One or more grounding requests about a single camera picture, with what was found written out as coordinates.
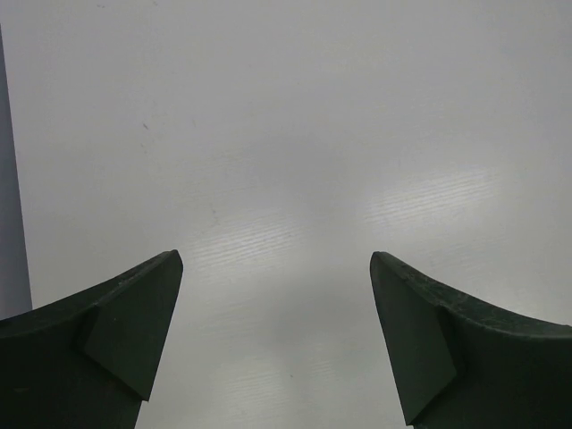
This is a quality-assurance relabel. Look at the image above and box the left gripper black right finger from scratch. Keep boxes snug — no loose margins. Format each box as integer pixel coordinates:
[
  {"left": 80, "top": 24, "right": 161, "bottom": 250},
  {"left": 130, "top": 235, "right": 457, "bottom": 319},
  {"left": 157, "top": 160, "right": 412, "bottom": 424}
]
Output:
[{"left": 370, "top": 252, "right": 571, "bottom": 428}]

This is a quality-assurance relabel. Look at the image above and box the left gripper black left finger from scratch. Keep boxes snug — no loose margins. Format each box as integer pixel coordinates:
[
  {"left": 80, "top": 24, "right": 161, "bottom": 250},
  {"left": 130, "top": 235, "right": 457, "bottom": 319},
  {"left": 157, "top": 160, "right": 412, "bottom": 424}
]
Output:
[{"left": 1, "top": 250, "right": 182, "bottom": 428}]

